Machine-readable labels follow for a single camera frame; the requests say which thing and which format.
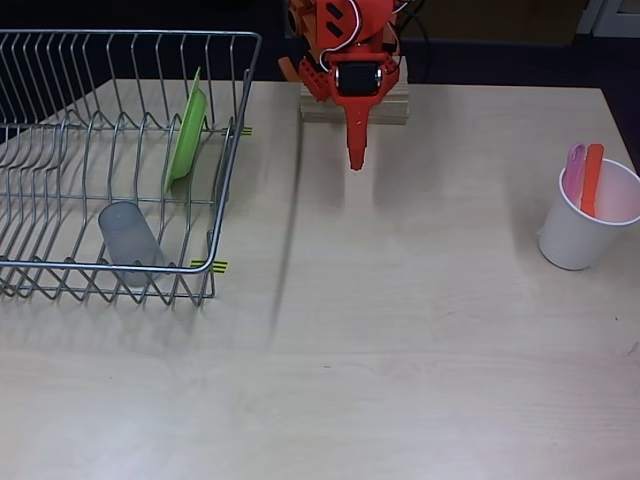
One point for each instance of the wooden base block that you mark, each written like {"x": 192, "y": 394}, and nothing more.
{"x": 390, "y": 112}

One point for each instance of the orange plastic knife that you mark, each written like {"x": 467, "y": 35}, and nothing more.
{"x": 592, "y": 175}

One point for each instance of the yellow black tape marker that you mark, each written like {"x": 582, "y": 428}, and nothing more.
{"x": 237, "y": 132}
{"x": 210, "y": 265}

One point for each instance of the translucent grey plastic cup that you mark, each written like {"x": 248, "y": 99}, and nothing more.
{"x": 127, "y": 240}

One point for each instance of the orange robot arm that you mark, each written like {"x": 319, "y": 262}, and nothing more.
{"x": 375, "y": 20}

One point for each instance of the pink plastic fork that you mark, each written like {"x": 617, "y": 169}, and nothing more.
{"x": 575, "y": 170}

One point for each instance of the green plastic plate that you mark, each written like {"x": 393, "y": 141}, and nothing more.
{"x": 187, "y": 135}

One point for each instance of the light orange table clamp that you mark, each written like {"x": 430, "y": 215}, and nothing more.
{"x": 306, "y": 20}

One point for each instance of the white paper cup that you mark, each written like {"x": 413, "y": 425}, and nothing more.
{"x": 570, "y": 240}

